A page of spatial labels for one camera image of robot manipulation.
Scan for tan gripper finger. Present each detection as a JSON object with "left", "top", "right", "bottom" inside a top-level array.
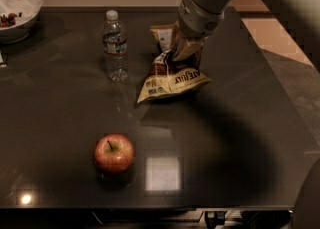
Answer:
[
  {"left": 170, "top": 22, "right": 184, "bottom": 52},
  {"left": 176, "top": 37, "right": 204, "bottom": 61}
]

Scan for brown chip bag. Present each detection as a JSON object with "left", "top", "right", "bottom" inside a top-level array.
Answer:
[{"left": 137, "top": 24, "right": 211, "bottom": 103}]

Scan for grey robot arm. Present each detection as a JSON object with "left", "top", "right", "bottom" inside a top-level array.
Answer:
[{"left": 177, "top": 0, "right": 320, "bottom": 70}]

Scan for clear plastic water bottle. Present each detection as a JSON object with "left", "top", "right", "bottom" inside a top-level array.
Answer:
[{"left": 102, "top": 10, "right": 128, "bottom": 82}]

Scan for red apple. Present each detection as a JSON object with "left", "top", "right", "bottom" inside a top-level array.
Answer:
[{"left": 94, "top": 134, "right": 134, "bottom": 175}]

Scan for white bowl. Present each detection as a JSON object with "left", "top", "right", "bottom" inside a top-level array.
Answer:
[{"left": 0, "top": 0, "right": 43, "bottom": 44}]

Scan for red snacks in bowl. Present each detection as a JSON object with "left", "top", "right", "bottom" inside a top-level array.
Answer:
[{"left": 0, "top": 13, "right": 22, "bottom": 28}]

